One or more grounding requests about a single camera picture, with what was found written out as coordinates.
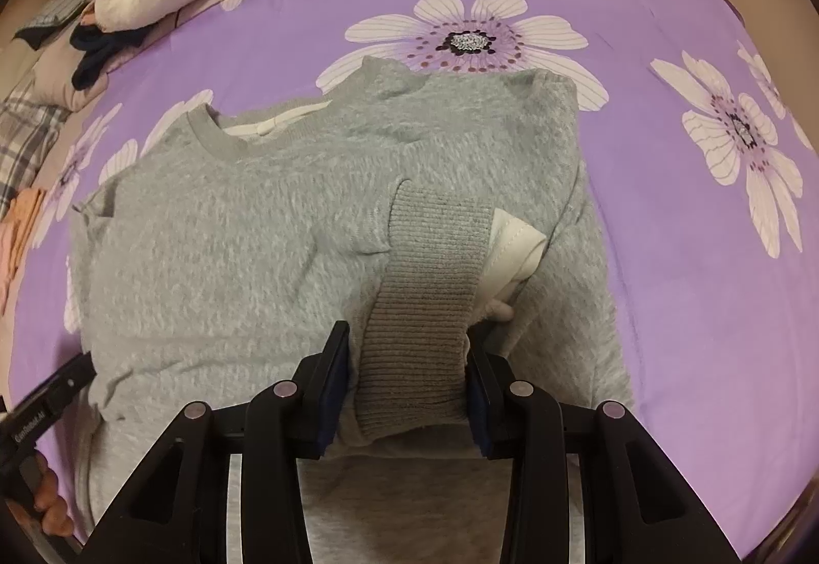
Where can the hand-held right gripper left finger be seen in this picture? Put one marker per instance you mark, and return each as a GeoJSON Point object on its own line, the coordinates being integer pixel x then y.
{"type": "Point", "coordinates": [329, 385]}

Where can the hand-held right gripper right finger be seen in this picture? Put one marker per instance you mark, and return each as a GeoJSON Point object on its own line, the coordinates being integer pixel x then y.
{"type": "Point", "coordinates": [477, 410]}

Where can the grey printed sweatshirt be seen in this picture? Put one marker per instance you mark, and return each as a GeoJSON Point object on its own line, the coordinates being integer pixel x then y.
{"type": "Point", "coordinates": [256, 231]}

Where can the purple floral blanket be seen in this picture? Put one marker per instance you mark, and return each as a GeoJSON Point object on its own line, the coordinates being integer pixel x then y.
{"type": "Point", "coordinates": [640, 314]}

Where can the dark navy cloth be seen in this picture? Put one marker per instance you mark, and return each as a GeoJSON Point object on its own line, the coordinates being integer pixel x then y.
{"type": "Point", "coordinates": [99, 52]}

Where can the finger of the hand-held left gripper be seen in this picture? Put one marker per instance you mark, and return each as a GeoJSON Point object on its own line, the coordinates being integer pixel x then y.
{"type": "Point", "coordinates": [64, 385]}

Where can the person's left hand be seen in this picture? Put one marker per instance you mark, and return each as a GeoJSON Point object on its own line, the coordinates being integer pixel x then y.
{"type": "Point", "coordinates": [54, 497]}

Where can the folded orange clothes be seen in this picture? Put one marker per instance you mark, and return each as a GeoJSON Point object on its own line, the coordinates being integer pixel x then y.
{"type": "Point", "coordinates": [25, 209]}

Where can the plaid pillow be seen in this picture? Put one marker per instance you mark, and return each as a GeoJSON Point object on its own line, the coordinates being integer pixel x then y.
{"type": "Point", "coordinates": [54, 17]}

